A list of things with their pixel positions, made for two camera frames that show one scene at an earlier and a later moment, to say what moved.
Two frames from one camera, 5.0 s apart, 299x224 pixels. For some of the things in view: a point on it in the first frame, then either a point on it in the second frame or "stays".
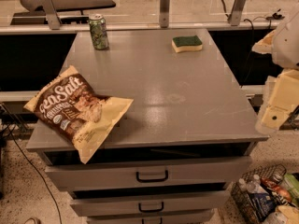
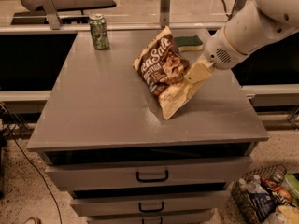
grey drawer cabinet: (188, 133) stays
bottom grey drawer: (187, 217) stays
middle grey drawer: (98, 203) stays
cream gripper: (288, 44) -> (219, 50)
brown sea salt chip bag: (70, 106) -> (163, 66)
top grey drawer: (151, 174) stays
